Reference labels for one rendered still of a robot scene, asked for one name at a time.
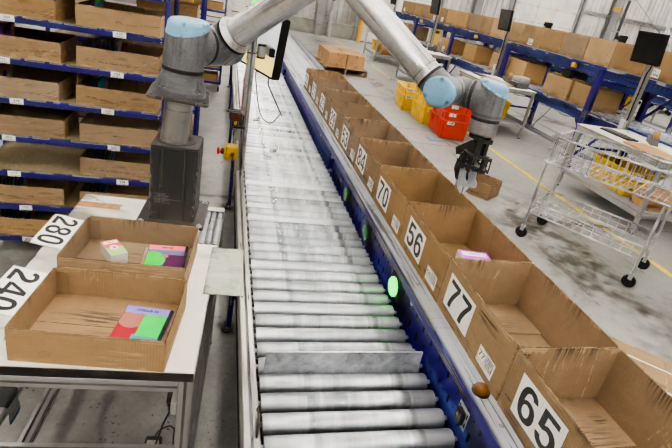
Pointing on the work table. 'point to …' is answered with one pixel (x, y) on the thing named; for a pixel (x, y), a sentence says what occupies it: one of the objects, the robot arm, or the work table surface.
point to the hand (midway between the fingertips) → (461, 188)
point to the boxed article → (113, 250)
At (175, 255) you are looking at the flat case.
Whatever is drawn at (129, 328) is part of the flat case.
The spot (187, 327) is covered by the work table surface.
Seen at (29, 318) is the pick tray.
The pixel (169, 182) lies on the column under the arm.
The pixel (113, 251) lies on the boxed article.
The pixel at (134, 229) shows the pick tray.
